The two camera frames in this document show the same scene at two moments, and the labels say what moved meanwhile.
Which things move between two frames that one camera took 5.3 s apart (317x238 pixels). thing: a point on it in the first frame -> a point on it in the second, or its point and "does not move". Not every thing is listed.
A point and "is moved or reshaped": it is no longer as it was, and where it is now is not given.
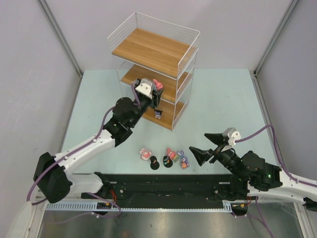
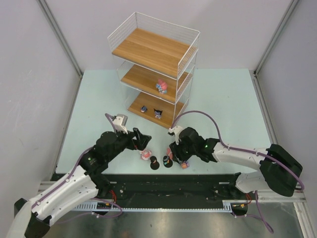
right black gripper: (215, 153) -> (175, 152)
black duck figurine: (168, 162) does not move
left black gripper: (153, 98) -> (135, 141)
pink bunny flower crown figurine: (172, 154) does not move
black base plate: (141, 187) does not move
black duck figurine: (154, 164) does not move
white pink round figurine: (145, 154) does not move
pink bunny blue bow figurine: (158, 85) is moved or reshaped
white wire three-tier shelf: (144, 47) does not move
